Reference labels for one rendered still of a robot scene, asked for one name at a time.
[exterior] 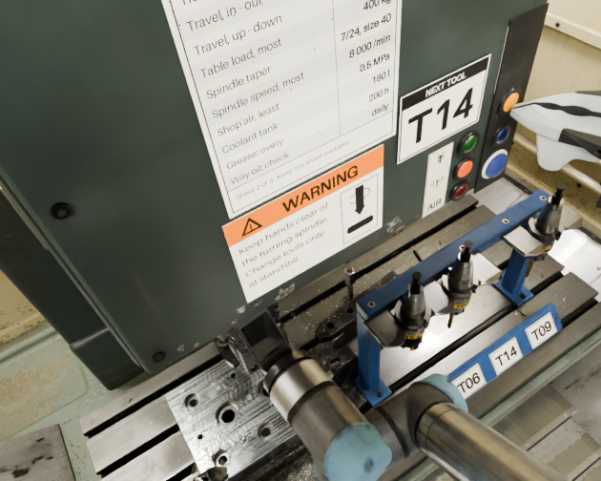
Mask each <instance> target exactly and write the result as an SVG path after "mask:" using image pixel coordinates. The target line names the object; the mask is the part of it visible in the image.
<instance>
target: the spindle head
mask: <svg viewBox="0 0 601 481"><path fill-rule="evenodd" d="M547 2H548V0H402V13H401V34H400V55H399V76H398V98H397V119H396V135H394V136H391V137H389V138H387V139H385V140H383V141H381V142H379V143H378V144H376V145H374V146H372V147H370V148H368V149H366V150H364V151H362V152H360V153H358V154H356V155H354V156H352V157H350V158H348V159H346V160H344V161H342V162H340V163H338V164H336V165H335V166H333V167H331V168H329V169H327V170H325V171H323V172H321V173H319V174H317V175H315V176H313V177H311V178H309V179H307V180H305V181H303V182H301V183H299V184H297V185H295V186H293V187H291V188H290V189H288V190H286V191H284V192H282V193H280V194H278V195H276V196H274V197H272V198H270V199H268V200H266V201H264V202H262V203H260V204H258V205H256V206H254V207H252V208H250V209H248V210H247V211H245V212H243V213H241V214H239V215H237V216H235V217H233V218H231V219H229V216H228V212H227V209H226V206H225V203H224V200H223V196H222V194H221V191H220V188H219V185H218V179H217V176H216V173H215V169H214V166H213V163H212V160H211V158H210V154H209V151H208V148H207V145H206V142H205V138H204V135H203V132H202V130H201V127H200V123H199V120H198V117H197V111H196V108H195V105H194V102H193V99H192V96H191V93H190V90H189V87H188V84H187V80H186V77H185V74H184V71H183V69H182V65H181V62H180V59H179V56H178V52H177V49H176V44H175V41H174V38H173V35H172V32H171V29H170V26H169V22H168V19H167V16H166V13H165V9H164V7H163V4H162V1H161V0H0V186H1V188H2V189H3V190H4V192H5V193H6V194H7V196H8V197H9V198H10V200H11V201H12V203H13V204H14V205H15V207H16V208H17V209H18V210H19V212H20V213H21V214H22V216H23V217H24V218H25V220H26V221H27V222H28V224H29V225H30V226H31V228H32V229H33V231H34V232H35V233H36V234H37V236H38V237H39V238H40V240H41V241H43V243H44V244H45V245H46V247H47V248H48V249H49V251H50V252H51V253H52V255H53V256H54V257H55V259H56V260H57V261H58V263H59V264H60V265H61V267H62V268H63V269H64V271H65V272H66V273H67V275H68V276H69V277H70V278H71V280H72V281H73V283H74V284H75V285H76V287H77V288H78V289H79V291H80V292H81V293H82V295H83V296H84V297H85V299H86V300H87V301H88V302H89V304H90V305H91V306H92V308H93V309H94V311H95V312H96V313H97V315H98V316H99V317H100V319H101V320H102V321H103V323H104V324H105V325H106V326H107V327H108V328H109V329H110V331H111V332H112V333H113V335H114V336H115V338H116V339H117V340H118V342H119V343H120V344H121V346H122V347H123V348H124V349H125V351H126V352H127V353H128V355H129V356H130V357H131V359H132V360H133V361H134V363H136V364H137V365H138V366H140V367H142V368H144V370H145V372H146V374H147V375H150V374H153V373H155V372H157V371H159V370H160V369H162V368H164V367H165V366H167V365H169V364H170V363H172V362H174V361H176V360H177V359H179V358H181V357H183V356H184V355H186V354H188V353H189V352H191V351H193V350H195V349H196V348H198V347H200V346H202V345H204V344H206V343H207V342H209V341H211V340H213V339H214V338H216V337H217V336H219V335H220V334H222V333H224V332H225V331H227V330H229V329H231V328H232V327H234V326H236V325H238V324H240V323H242V322H243V321H245V320H247V319H249V318H250V317H252V316H254V315H256V314H257V313H259V312H261V310H263V309H265V308H267V307H268V306H270V305H272V304H274V303H276V302H278V301H279V300H281V299H283V298H285V297H286V296H288V295H290V294H292V293H293V292H295V291H297V290H298V289H300V288H302V287H304V286H305V285H307V284H309V283H311V282H312V281H314V280H315V279H317V278H319V277H321V276H322V275H324V274H326V273H328V272H329V271H331V270H333V269H334V268H336V267H338V266H340V265H341V264H343V263H345V262H347V261H349V260H351V259H352V258H354V257H356V256H358V255H359V254H361V253H362V252H363V251H365V250H367V249H369V248H370V247H372V246H374V245H376V244H377V243H379V242H381V241H383V240H385V239H387V238H388V237H390V236H392V235H394V234H395V233H397V232H399V231H400V230H402V229H404V228H406V227H407V226H408V225H410V224H412V223H413V222H415V221H417V220H419V219H421V218H422V214H423V206H424V197H425V180H426V171H427V163H428V155H430V154H432V153H434V152H436V151H438V150H440V149H441V148H443V147H445V146H446V145H448V144H450V143H452V142H453V150H452V156H451V162H450V168H449V175H448V181H447V187H446V199H445V204H447V203H449V202H450V201H451V199H450V198H449V194H450V191H451V189H452V188H453V186H454V185H455V184H456V183H457V182H459V181H460V180H463V179H467V180H468V181H469V183H470V185H469V189H468V191H469V190H471V189H472V188H474V187H475V182H476V178H477V174H478V169H479V164H480V159H481V155H482V151H483V146H484V142H485V137H486V132H487V125H488V120H489V115H490V110H491V106H492V101H493V97H494V91H495V86H496V82H497V77H498V72H499V68H500V64H501V59H502V54H503V50H504V46H505V41H506V36H507V32H508V25H509V21H510V20H511V19H513V18H515V17H518V16H520V15H522V14H524V13H526V12H528V11H530V10H534V9H536V8H538V7H540V6H542V5H544V4H546V3H547ZM489 53H491V56H490V60H489V66H488V71H487V80H486V85H485V89H484V95H483V100H482V105H481V110H480V114H479V120H478V121H477V122H476V123H474V124H472V125H470V126H468V127H466V128H464V129H463V130H462V131H460V132H458V133H456V134H454V135H452V136H449V137H447V138H446V139H444V140H442V141H440V142H438V143H436V144H434V145H432V146H431V147H429V148H427V149H425V150H423V151H421V152H420V153H418V154H417V155H415V156H413V157H410V158H408V159H406V160H404V161H403V162H401V163H399V164H397V163H396V161H397V142H398V122H399V103H400V96H402V95H404V94H407V93H409V92H411V91H413V90H416V89H418V88H420V87H422V86H424V85H425V84H427V83H429V82H431V81H433V80H435V79H437V78H439V77H441V76H443V75H445V74H447V73H451V72H453V71H455V70H457V69H459V68H461V67H463V66H464V65H466V64H468V63H470V62H472V61H474V60H476V59H478V58H480V57H482V56H484V55H487V54H489ZM471 131H476V132H477V133H479V136H480V137H479V142H478V144H477V146H476V147H475V149H474V150H473V151H472V152H471V153H470V154H468V155H466V156H463V157H462V156H460V155H458V153H457V147H458V144H459V142H460V140H461V139H462V137H463V136H464V135H466V134H467V133H469V132H471ZM382 144H383V222H382V227H381V228H379V229H377V230H376V231H374V232H372V233H370V234H369V235H367V236H365V237H363V238H362V239H360V240H357V241H356V242H354V243H352V244H350V245H349V246H347V247H345V248H344V249H343V250H341V251H339V252H337V253H336V254H334V255H332V256H330V257H328V258H327V259H325V260H323V261H321V262H319V263H317V264H315V265H314V266H312V267H310V268H308V269H307V270H305V271H303V272H301V273H300V274H299V275H297V276H295V277H294V278H292V279H290V280H288V281H287V282H284V283H282V284H281V285H279V286H277V287H275V288H274V289H272V290H270V291H268V292H267V293H265V294H263V295H261V296H259V297H258V298H256V299H254V300H253V301H251V302H250V303H248V302H247V301H246V298H245V295H244V292H243V289H242V286H241V283H240V280H239V277H238V272H237V269H236V267H235V264H234V261H233V258H232V255H231V252H230V249H229V246H228V243H227V240H226V238H225V235H224V232H223V229H222V226H224V225H226V224H228V223H230V222H231V221H233V220H236V219H238V218H240V217H242V216H244V215H246V214H248V213H250V212H252V211H254V210H256V209H258V208H260V207H261V206H263V205H265V204H267V203H268V202H270V201H272V200H274V199H277V198H279V197H281V196H283V195H285V194H287V193H289V192H291V191H293V190H295V189H297V188H299V187H301V186H302V185H303V184H305V183H307V182H309V181H311V180H313V179H315V178H318V177H320V176H322V175H324V174H326V173H328V172H330V171H332V170H334V169H336V168H338V167H340V166H341V165H343V164H345V163H346V162H348V161H350V160H352V159H354V158H356V157H359V156H361V155H363V154H365V153H367V152H369V151H371V150H373V149H375V148H376V147H378V146H380V145H382ZM464 157H473V158H474V166H473V168H472V170H471V171H470V173H469V174H468V175H467V176H466V177H465V178H462V179H455V178H454V177H453V171H454V168H455V166H456V165H457V164H458V162H459V161H460V160H461V159H463V158H464Z"/></svg>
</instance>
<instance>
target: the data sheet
mask: <svg viewBox="0 0 601 481"><path fill-rule="evenodd" d="M161 1H162V4H163V7H164V9H165V13H166V16H167V19H168V22H169V26H170V29H171V32H172V35H173V38H174V41H175V44H176V49H177V52H178V56H179V59H180V62H181V65H182V69H183V71H184V74H185V77H186V80H187V84H188V87H189V90H190V93H191V96H192V99H193V102H194V105H195V108H196V111H197V117H198V120H199V123H200V127H201V130H202V132H203V135H204V138H205V142H206V145H207V148H208V151H209V154H210V158H211V160H212V163H213V166H214V169H215V173H216V176H217V179H218V185H219V188H220V191H221V194H222V196H223V200H224V203H225V206H226V209H227V212H228V216H229V219H231V218H233V217H235V216H237V215H239V214H241V213H243V212H245V211H247V210H248V209H250V208H252V207H254V206H256V205H258V204H260V203H262V202H264V201H266V200H268V199H270V198H272V197H274V196H276V195H278V194H280V193H282V192H284V191H286V190H288V189H290V188H291V187H293V186H295V185H297V184H299V183H301V182H303V181H305V180H307V179H309V178H311V177H313V176H315V175H317V174H319V173H321V172H323V171H325V170H327V169H329V168H331V167H333V166H335V165H336V164H338V163H340V162H342V161H344V160H346V159H348V158H350V157H352V156H354V155H356V154H358V153H360V152H362V151H364V150H366V149H368V148H370V147H372V146H374V145H376V144H378V143H379V142H381V141H383V140H385V139H387V138H389V137H391V136H394V135H396V119H397V98H398V76H399V55H400V34H401V13H402V0H161Z"/></svg>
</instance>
